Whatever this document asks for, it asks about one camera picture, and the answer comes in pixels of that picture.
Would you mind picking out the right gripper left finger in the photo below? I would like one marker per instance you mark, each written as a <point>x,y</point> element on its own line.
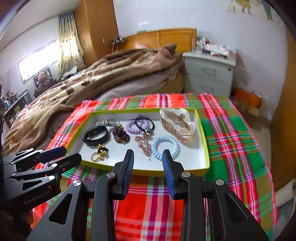
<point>124,173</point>

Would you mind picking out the black hair tie gold bead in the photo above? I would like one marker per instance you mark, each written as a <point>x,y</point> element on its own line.
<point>148,128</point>

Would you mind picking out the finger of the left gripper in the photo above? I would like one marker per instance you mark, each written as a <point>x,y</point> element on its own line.
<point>52,154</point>
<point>68,162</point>

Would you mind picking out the dark beaded hair scrunchie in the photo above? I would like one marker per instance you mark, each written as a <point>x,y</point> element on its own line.
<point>120,135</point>

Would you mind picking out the patterned window curtain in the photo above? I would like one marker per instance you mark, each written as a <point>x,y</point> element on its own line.
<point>71,52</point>

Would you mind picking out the small shelf with bottles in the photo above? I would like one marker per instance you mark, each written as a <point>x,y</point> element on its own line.
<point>10,114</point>

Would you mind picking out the white tray yellow rim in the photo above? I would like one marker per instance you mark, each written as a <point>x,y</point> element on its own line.
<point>193,155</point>

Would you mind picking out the wooden door right side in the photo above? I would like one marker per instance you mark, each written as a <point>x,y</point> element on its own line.
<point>282,128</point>

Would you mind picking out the grey two-drawer nightstand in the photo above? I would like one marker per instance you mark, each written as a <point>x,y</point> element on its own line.
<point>207,74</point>

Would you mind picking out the clutter on nightstand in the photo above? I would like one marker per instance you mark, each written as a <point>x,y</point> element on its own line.
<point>221,51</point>

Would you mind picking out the brown paw print blanket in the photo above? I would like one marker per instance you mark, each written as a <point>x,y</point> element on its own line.
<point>32,124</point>

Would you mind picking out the tall wooden wardrobe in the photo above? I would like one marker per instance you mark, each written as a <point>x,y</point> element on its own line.
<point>97,28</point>

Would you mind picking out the cartoon couple wall sticker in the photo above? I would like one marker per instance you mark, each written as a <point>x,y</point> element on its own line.
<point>259,9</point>

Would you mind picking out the person's left hand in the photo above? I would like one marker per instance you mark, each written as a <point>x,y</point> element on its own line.
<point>23,221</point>

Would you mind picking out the wooden headboard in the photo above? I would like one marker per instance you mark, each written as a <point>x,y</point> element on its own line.
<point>184,38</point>

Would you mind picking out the plaid red green tablecloth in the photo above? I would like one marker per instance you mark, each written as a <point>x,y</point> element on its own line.
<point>148,212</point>

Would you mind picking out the orange cardboard box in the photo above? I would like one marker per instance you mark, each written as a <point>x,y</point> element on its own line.
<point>247,102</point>

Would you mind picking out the pink rhinestone hair clip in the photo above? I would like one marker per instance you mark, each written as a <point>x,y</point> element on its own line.
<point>144,145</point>

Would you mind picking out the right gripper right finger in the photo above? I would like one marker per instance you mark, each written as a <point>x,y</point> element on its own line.
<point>173,171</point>

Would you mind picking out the clear beige hair claw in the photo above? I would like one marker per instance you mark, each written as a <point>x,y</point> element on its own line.
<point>177,121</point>

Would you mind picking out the teddy bear picture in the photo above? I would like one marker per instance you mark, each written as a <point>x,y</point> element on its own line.
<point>43,82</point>

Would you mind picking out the black wristband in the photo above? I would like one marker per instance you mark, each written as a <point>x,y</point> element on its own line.
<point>95,136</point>

